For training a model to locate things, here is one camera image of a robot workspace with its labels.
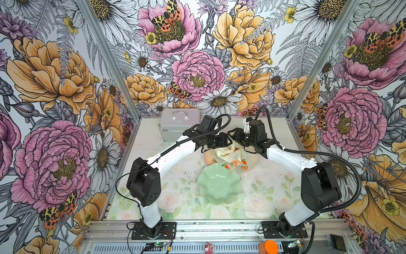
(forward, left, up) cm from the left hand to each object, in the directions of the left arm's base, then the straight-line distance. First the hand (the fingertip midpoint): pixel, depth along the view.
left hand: (227, 146), depth 81 cm
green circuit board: (-39, -28, -20) cm, 52 cm away
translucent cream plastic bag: (-3, -3, -5) cm, 6 cm away
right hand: (+7, -3, -2) cm, 8 cm away
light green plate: (-12, +4, -20) cm, 23 cm away
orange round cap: (-41, -13, -10) cm, 44 cm away
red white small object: (-41, +10, -15) cm, 44 cm away
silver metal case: (+23, +30, -6) cm, 38 cm away
